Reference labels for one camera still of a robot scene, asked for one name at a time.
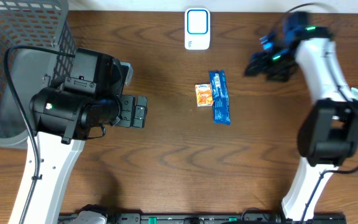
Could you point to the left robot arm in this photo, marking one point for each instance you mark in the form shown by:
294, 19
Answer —
59, 120

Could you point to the grey plastic mesh basket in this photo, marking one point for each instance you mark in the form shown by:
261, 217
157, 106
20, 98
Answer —
36, 45

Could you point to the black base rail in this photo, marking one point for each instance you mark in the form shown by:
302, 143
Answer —
96, 214

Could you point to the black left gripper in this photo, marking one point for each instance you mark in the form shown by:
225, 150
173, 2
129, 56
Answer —
128, 111

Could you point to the orange tissue pack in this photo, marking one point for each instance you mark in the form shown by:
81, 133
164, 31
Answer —
204, 96

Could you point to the blue Oreo cookie pack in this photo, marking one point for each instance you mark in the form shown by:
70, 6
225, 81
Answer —
221, 110

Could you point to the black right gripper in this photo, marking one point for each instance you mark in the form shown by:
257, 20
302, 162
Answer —
272, 65

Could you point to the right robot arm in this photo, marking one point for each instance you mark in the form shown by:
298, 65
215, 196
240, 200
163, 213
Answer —
327, 141

